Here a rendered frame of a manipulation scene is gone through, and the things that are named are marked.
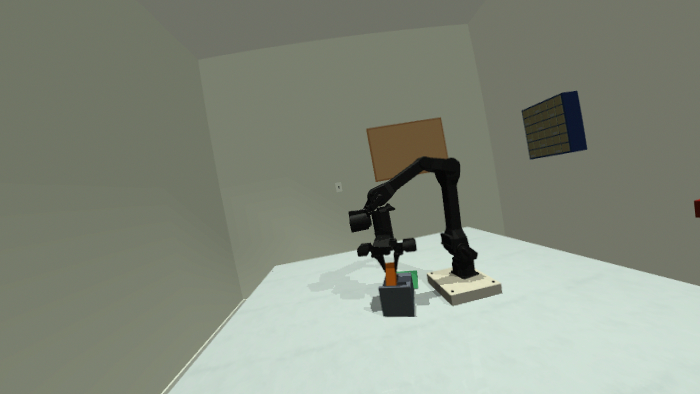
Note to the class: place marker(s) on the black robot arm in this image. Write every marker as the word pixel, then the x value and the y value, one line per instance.
pixel 454 239

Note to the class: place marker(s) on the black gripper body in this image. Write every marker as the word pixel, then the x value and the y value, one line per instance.
pixel 407 245

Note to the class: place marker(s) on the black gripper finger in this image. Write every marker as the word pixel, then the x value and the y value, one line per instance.
pixel 381 260
pixel 396 259

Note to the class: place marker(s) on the orange l-shaped part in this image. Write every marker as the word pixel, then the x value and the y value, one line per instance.
pixel 390 274

